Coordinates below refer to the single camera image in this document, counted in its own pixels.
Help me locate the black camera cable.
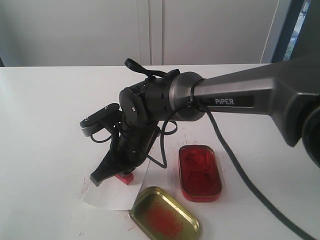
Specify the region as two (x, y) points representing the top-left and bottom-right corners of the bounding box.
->
(89, 58), (313, 240)

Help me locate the white cabinet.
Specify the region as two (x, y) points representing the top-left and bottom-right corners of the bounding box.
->
(0, 0), (279, 67)

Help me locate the gold tin lid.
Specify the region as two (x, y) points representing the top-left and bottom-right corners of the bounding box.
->
(128, 186), (201, 240)

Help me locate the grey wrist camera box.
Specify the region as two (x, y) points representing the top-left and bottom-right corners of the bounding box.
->
(79, 103), (122, 137)

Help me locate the white paper sheet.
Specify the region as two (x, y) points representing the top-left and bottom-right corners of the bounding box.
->
(83, 160), (150, 211)

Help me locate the red ink pad tin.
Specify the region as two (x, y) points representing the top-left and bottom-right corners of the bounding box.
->
(178, 145), (222, 203)

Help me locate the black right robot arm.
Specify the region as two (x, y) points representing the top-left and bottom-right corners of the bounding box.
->
(90, 53), (320, 186)

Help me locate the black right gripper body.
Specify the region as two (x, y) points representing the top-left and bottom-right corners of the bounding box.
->
(90, 122), (160, 187)

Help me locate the red stamp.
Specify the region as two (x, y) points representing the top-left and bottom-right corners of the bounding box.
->
(115, 172), (134, 185)

